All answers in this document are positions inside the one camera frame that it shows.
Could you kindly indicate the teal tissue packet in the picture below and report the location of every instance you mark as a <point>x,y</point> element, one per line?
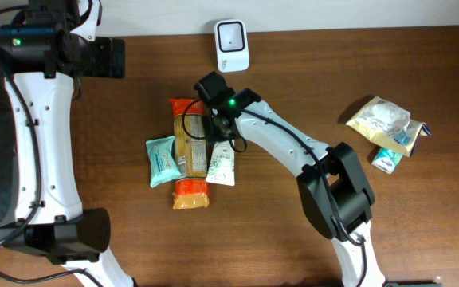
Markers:
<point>163,166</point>

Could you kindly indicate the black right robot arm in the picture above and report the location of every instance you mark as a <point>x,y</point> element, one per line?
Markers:
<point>335,194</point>

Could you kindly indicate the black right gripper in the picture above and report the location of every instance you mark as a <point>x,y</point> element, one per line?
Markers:
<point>212,133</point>

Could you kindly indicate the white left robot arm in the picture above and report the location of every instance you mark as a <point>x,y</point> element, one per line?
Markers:
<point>43,57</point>

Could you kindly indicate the orange cracker package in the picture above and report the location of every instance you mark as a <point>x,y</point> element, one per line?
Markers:
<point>191,189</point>

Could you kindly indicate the yellow white snack bag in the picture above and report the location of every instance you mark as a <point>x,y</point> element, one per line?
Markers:
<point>389,126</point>

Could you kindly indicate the white bamboo print tube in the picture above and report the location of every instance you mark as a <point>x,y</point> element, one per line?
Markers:
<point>221,168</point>

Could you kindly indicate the white barcode scanner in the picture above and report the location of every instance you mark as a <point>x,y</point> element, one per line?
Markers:
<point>232,45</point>

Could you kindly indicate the small teal green box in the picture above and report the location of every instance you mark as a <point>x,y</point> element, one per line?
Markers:
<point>386,160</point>

